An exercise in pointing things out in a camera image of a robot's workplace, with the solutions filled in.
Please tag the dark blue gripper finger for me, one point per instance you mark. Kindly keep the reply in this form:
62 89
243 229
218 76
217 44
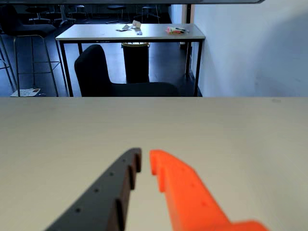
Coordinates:
101 197

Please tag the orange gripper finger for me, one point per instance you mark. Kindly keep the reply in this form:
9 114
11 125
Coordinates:
192 199

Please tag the black upholstered chair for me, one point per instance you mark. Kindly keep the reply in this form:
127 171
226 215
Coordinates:
96 72

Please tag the printed paper sheet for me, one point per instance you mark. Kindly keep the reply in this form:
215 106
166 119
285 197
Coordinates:
25 92

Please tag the black trash bin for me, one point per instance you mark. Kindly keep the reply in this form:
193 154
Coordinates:
136 62

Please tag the grey table with black legs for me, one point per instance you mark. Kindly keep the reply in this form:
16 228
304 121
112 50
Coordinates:
96 31

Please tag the red and yellow packet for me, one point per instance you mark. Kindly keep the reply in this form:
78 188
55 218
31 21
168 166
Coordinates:
174 30

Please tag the crumpled white papers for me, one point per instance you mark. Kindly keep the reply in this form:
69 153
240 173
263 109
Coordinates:
131 27

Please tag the black bar stool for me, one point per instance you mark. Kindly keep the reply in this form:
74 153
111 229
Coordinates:
24 27

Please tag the dark metal frame chair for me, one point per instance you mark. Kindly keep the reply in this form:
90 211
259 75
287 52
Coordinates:
150 10

